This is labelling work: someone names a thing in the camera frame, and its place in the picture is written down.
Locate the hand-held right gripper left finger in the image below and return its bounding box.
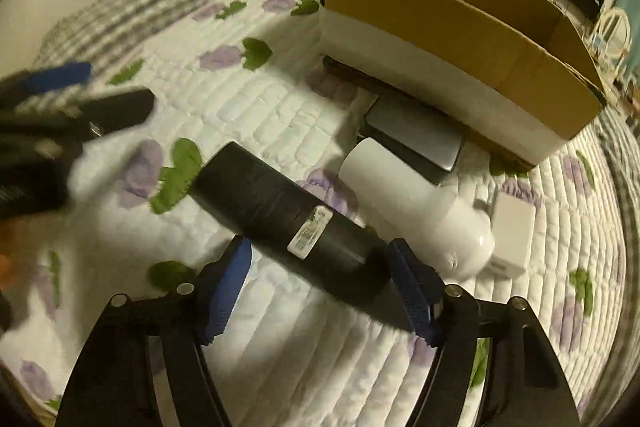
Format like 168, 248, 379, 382
54, 236, 253, 427

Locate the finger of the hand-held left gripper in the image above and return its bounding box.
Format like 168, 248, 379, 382
60, 89, 156, 138
15, 62, 95, 94

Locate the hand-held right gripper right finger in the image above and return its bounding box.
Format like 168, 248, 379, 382
386, 238, 582, 427

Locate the white cylindrical bottle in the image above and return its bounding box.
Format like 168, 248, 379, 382
339, 138, 497, 280

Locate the black cylindrical bottle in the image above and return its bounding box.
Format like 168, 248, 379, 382
190, 141, 412, 332

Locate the cardboard box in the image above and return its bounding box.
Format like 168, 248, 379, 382
318, 0, 607, 168

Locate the white power adapter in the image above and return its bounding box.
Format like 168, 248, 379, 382
482, 190, 537, 280

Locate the grey flat case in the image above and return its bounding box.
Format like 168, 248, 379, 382
356, 97, 464, 186

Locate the floral quilted blanket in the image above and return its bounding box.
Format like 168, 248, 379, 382
0, 0, 632, 427

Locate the white chair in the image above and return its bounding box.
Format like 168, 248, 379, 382
587, 7, 632, 75

